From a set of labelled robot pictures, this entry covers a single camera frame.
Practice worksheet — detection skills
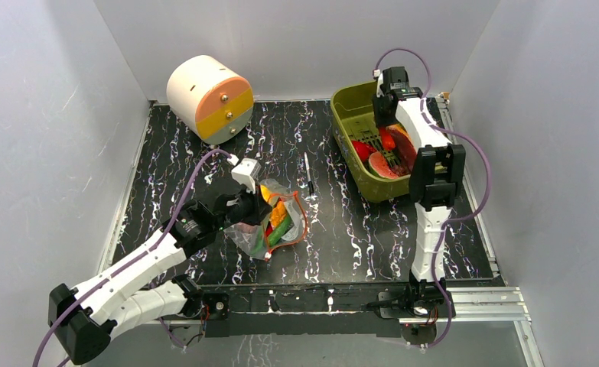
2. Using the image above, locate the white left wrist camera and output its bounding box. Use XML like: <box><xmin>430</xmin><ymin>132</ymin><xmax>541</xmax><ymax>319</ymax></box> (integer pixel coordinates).
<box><xmin>231</xmin><ymin>158</ymin><xmax>262</xmax><ymax>193</ymax></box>

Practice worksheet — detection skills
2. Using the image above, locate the red chili pepper toy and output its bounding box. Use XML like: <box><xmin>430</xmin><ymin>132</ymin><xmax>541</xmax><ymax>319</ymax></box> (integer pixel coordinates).
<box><xmin>377</xmin><ymin>127</ymin><xmax>396</xmax><ymax>151</ymax></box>

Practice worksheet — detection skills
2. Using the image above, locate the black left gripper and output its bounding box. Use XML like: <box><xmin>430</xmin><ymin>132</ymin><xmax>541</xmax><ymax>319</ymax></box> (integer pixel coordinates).
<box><xmin>216</xmin><ymin>180</ymin><xmax>272</xmax><ymax>232</ymax></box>

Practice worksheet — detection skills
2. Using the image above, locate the yellow mango toy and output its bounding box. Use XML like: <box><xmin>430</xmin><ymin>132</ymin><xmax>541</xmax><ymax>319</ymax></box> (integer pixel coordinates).
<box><xmin>260</xmin><ymin>184</ymin><xmax>272</xmax><ymax>203</ymax></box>

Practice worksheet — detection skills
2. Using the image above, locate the red bell pepper toy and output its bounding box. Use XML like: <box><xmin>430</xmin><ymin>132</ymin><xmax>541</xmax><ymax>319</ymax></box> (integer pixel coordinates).
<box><xmin>351</xmin><ymin>141</ymin><xmax>376</xmax><ymax>163</ymax></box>

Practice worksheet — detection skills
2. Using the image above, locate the olive green plastic bin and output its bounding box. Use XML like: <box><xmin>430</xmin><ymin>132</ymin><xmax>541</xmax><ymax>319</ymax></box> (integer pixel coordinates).
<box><xmin>330</xmin><ymin>81</ymin><xmax>411</xmax><ymax>203</ymax></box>

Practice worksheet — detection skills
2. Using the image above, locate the pink watermelon slice toy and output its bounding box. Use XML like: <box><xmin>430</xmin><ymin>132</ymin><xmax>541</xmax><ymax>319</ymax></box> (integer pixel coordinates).
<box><xmin>367</xmin><ymin>151</ymin><xmax>401</xmax><ymax>180</ymax></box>

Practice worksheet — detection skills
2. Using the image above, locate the black and white pen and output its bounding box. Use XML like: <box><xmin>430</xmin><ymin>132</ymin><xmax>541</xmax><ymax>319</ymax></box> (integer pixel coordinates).
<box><xmin>304</xmin><ymin>152</ymin><xmax>314</xmax><ymax>197</ymax></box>

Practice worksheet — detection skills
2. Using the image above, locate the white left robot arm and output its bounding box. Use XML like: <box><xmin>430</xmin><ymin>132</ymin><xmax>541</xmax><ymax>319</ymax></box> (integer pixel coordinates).
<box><xmin>48</xmin><ymin>186</ymin><xmax>272</xmax><ymax>365</ymax></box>

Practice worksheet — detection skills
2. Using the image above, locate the pink peach toy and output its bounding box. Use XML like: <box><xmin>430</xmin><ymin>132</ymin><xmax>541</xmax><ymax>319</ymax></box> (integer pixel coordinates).
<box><xmin>240</xmin><ymin>224</ymin><xmax>259</xmax><ymax>235</ymax></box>

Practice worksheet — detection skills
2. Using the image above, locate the clear zip top bag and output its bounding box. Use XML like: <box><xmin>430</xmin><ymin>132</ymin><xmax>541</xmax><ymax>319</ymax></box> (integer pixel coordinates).
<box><xmin>225</xmin><ymin>179</ymin><xmax>309</xmax><ymax>261</ymax></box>

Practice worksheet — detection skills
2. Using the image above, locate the round white drawer cabinet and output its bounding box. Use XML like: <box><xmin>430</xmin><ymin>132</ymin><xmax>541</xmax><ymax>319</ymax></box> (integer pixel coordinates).
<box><xmin>166</xmin><ymin>55</ymin><xmax>254</xmax><ymax>145</ymax></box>

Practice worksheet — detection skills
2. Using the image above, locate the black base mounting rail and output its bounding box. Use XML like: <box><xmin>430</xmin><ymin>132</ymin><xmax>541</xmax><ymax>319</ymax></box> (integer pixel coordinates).
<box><xmin>149</xmin><ymin>278</ymin><xmax>493</xmax><ymax>340</ymax></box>

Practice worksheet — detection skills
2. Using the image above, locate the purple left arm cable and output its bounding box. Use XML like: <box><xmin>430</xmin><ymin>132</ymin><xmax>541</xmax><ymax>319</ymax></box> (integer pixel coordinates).
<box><xmin>31</xmin><ymin>148</ymin><xmax>236</xmax><ymax>367</ymax></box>

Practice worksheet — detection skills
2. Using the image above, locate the orange brown papaya slice toy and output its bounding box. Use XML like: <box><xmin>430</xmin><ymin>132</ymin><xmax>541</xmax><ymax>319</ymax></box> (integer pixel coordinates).
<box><xmin>386</xmin><ymin>124</ymin><xmax>417</xmax><ymax>174</ymax></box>

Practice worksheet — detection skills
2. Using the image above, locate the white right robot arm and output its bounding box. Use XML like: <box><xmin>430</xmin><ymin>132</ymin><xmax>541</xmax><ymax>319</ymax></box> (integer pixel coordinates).
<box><xmin>372</xmin><ymin>67</ymin><xmax>466</xmax><ymax>321</ymax></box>

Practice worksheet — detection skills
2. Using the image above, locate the green chili pepper toy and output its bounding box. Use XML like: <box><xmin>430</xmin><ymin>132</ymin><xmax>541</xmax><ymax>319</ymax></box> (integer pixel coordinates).
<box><xmin>250</xmin><ymin>216</ymin><xmax>294</xmax><ymax>258</ymax></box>

